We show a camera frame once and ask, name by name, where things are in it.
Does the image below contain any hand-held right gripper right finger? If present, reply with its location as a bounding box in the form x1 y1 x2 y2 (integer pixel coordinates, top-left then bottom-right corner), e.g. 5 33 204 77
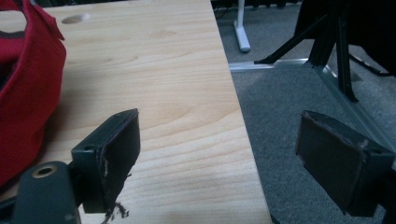
294 109 396 218

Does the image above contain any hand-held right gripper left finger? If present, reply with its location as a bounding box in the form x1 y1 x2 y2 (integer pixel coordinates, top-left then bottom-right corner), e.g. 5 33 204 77
70 108 142 215

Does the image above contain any red cloth garment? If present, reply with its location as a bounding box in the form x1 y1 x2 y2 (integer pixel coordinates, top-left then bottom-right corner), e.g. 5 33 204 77
0 0 67 188

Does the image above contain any black tripod stand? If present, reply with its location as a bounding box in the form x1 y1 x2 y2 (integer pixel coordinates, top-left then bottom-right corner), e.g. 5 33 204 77
253 0 360 104

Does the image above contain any dark curtain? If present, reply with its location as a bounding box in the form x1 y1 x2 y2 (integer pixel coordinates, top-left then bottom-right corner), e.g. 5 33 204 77
293 0 396 77

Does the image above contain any white metal table leg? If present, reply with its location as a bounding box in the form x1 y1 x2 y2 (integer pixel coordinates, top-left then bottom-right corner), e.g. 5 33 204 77
233 0 252 53

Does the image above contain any aluminium floor frame rail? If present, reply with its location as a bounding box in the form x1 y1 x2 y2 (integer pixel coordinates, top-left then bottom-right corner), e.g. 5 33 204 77
229 57 396 154

